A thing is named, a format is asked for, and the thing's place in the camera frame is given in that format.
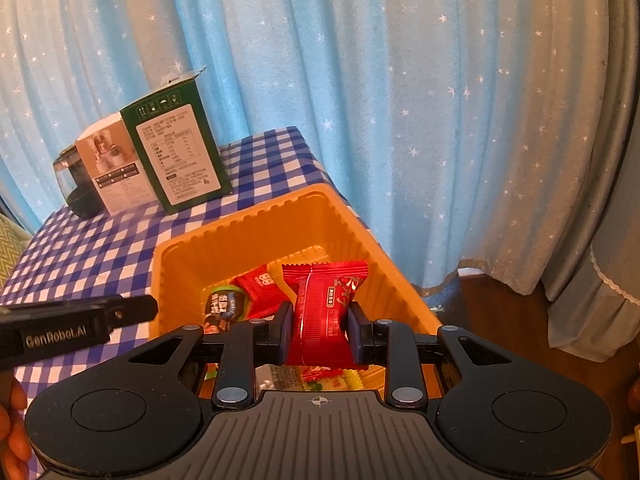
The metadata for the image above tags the small red candy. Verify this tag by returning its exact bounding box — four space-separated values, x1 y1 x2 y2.
232 265 292 320

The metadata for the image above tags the orange plastic tray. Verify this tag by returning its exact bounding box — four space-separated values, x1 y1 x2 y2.
150 183 443 396

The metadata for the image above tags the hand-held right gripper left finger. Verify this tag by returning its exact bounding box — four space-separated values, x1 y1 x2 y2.
122 302 295 412

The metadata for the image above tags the person's left hand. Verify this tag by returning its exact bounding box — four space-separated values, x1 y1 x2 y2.
0 375 32 480

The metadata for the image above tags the blue white checked tablecloth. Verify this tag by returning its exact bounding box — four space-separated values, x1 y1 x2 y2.
0 126 337 466

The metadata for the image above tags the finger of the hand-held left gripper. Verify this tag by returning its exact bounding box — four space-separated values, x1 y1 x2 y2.
0 294 160 332

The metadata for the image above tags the chocolate bar green-edged wrapper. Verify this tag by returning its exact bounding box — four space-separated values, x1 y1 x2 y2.
202 285 258 336

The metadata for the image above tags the white cardboard box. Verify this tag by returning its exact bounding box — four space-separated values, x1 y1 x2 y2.
75 115 161 215

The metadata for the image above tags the green zigzag pillow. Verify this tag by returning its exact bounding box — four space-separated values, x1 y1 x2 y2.
0 215 32 287

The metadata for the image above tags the large red candy packet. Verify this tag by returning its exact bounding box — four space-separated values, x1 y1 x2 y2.
281 260 369 367

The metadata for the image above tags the green cardboard box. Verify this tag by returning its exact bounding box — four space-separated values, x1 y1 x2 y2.
120 66 234 216

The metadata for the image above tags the blue star curtain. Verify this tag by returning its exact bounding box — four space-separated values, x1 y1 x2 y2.
0 0 626 301

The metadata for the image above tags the grey curtain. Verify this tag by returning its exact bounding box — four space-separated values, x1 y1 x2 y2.
542 0 640 363

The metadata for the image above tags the yellow green candy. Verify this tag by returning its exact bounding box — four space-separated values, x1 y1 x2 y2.
304 369 362 392

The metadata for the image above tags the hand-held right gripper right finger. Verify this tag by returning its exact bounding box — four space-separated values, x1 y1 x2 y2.
349 304 521 410

